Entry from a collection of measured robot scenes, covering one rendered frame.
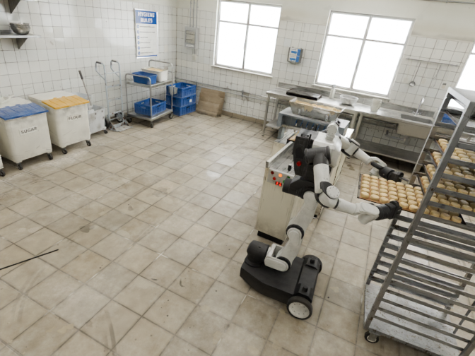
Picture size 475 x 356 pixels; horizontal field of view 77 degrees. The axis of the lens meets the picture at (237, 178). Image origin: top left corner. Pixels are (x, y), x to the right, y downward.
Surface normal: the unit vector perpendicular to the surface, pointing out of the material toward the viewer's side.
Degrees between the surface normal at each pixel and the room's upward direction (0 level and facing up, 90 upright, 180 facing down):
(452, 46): 90
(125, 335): 0
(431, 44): 90
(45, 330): 0
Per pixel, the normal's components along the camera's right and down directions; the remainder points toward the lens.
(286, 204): -0.47, 0.37
